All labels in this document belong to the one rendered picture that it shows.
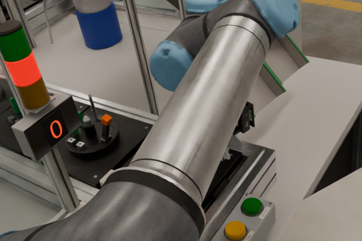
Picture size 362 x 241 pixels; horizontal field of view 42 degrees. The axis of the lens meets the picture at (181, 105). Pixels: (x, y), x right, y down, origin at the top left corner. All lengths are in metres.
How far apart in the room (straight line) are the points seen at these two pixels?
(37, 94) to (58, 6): 1.46
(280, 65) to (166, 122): 0.92
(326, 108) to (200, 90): 0.99
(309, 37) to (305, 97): 2.14
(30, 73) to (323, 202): 0.71
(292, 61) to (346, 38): 2.23
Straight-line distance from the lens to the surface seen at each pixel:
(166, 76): 0.68
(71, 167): 1.21
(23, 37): 0.85
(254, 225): 0.99
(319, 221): 1.13
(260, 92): 1.24
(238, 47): 0.54
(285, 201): 1.17
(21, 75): 0.87
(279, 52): 1.36
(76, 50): 2.00
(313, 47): 3.48
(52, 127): 0.93
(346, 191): 1.20
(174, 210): 0.38
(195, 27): 0.66
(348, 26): 3.75
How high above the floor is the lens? 1.72
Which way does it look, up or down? 35 degrees down
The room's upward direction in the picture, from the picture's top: 11 degrees counter-clockwise
